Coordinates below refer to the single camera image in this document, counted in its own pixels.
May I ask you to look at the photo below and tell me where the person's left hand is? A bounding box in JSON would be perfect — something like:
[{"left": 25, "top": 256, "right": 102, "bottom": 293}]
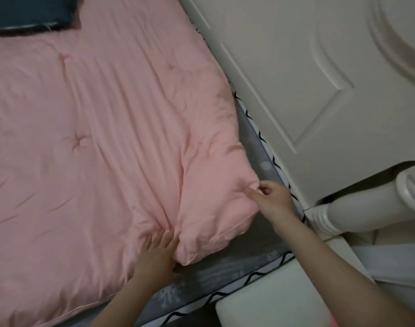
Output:
[{"left": 134, "top": 227, "right": 182, "bottom": 287}]

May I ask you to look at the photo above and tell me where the person's right hand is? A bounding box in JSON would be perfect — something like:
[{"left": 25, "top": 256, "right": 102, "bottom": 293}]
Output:
[{"left": 250, "top": 180, "right": 296, "bottom": 232}]

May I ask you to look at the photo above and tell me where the pink quilt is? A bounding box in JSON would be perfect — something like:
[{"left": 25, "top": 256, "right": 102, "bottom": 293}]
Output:
[{"left": 0, "top": 0, "right": 263, "bottom": 327}]

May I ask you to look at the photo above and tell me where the person's left forearm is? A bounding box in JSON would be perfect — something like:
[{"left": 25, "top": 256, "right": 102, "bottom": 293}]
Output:
[{"left": 93, "top": 276, "right": 175, "bottom": 327}]

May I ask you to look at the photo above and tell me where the person's right forearm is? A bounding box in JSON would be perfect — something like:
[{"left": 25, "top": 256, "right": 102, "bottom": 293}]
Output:
[{"left": 274, "top": 214, "right": 415, "bottom": 327}]

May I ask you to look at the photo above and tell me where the black white zigzag mattress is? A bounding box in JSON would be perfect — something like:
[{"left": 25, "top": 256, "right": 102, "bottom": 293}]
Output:
[{"left": 153, "top": 24, "right": 312, "bottom": 327}]

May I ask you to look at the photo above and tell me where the grey snowflake bed sheet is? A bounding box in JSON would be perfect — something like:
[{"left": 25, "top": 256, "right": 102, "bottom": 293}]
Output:
[{"left": 57, "top": 97, "right": 308, "bottom": 327}]

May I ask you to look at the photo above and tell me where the cream bed footboard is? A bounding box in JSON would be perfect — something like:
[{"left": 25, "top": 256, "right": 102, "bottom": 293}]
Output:
[{"left": 215, "top": 260, "right": 335, "bottom": 327}]

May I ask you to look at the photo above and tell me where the cream wardrobe door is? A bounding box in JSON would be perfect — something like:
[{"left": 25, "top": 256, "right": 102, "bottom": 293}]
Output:
[{"left": 178, "top": 0, "right": 415, "bottom": 211}]

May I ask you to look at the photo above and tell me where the dark blue pillow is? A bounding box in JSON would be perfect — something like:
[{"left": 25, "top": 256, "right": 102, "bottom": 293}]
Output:
[{"left": 0, "top": 0, "right": 79, "bottom": 34}]

